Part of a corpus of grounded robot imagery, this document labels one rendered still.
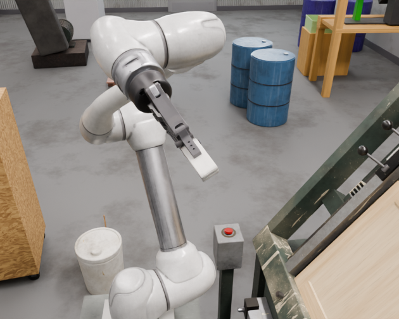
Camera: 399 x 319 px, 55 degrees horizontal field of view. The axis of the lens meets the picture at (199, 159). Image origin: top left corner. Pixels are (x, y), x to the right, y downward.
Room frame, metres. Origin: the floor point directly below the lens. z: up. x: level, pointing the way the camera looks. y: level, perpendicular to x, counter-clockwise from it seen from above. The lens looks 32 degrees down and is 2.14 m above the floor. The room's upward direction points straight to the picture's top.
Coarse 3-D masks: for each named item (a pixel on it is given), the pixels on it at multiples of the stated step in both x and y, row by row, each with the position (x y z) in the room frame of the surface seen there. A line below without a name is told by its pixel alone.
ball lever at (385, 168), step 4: (360, 148) 1.19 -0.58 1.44; (364, 148) 1.18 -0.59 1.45; (360, 152) 1.18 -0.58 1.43; (364, 152) 1.18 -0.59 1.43; (368, 156) 1.18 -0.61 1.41; (372, 156) 1.18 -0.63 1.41; (376, 160) 1.17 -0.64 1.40; (380, 164) 1.16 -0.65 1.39; (384, 168) 1.15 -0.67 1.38; (388, 168) 1.14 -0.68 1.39; (384, 172) 1.14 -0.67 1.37
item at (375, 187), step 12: (396, 168) 1.13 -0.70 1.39; (372, 180) 1.16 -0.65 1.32; (384, 180) 1.13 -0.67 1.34; (360, 192) 1.16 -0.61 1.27; (372, 192) 1.12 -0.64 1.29; (348, 204) 1.15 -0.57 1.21; (360, 204) 1.12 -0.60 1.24; (336, 216) 1.14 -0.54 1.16; (348, 216) 1.11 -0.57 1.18; (324, 228) 1.14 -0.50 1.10; (336, 228) 1.11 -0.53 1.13; (312, 240) 1.14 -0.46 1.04; (324, 240) 1.10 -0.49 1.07; (300, 252) 1.13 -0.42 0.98; (312, 252) 1.10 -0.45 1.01; (288, 264) 1.12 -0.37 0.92; (300, 264) 1.09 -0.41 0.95
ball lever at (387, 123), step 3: (387, 120) 1.20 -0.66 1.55; (384, 123) 1.20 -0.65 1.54; (387, 123) 1.19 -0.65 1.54; (390, 123) 1.19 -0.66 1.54; (381, 126) 1.21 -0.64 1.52; (384, 126) 1.19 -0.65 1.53; (387, 126) 1.19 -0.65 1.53; (390, 126) 1.18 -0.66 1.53; (384, 129) 1.19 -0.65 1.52; (387, 129) 1.19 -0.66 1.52; (390, 129) 1.19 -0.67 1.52; (393, 129) 1.19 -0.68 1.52; (396, 132) 1.18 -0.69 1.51
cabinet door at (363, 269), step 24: (360, 216) 1.09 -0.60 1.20; (384, 216) 1.03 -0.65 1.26; (336, 240) 1.08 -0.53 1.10; (360, 240) 1.01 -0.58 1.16; (384, 240) 0.95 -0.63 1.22; (312, 264) 1.06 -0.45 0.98; (336, 264) 1.00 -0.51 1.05; (360, 264) 0.94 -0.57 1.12; (384, 264) 0.88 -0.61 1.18; (312, 288) 0.98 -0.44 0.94; (336, 288) 0.92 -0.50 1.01; (360, 288) 0.87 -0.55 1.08; (384, 288) 0.82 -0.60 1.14; (312, 312) 0.90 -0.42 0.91; (336, 312) 0.85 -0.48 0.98; (360, 312) 0.80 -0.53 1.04; (384, 312) 0.75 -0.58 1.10
